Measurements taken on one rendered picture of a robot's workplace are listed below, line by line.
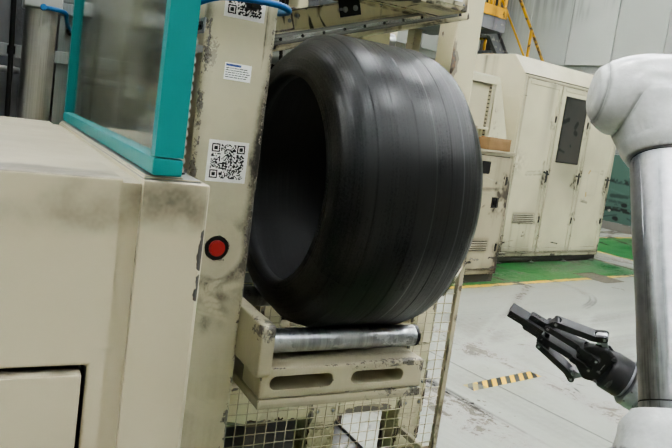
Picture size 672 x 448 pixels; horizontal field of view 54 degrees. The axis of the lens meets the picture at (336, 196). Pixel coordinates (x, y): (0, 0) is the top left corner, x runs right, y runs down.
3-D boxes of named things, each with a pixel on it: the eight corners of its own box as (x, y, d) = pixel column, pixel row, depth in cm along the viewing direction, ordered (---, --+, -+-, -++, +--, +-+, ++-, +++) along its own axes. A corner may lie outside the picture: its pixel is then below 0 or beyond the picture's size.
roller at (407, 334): (258, 324, 124) (254, 345, 125) (266, 335, 120) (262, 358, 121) (412, 320, 140) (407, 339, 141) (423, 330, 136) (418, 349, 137)
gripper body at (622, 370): (637, 377, 117) (589, 348, 118) (610, 406, 121) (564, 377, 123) (639, 353, 123) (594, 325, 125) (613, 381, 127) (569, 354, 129)
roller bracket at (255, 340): (256, 380, 116) (263, 326, 115) (194, 309, 151) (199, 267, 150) (273, 378, 118) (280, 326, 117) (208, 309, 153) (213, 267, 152)
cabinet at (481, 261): (429, 286, 579) (451, 145, 565) (386, 269, 625) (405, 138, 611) (496, 282, 635) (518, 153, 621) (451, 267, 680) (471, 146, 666)
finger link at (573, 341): (596, 366, 121) (600, 361, 120) (542, 331, 123) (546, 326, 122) (598, 354, 124) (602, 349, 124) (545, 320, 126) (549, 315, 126)
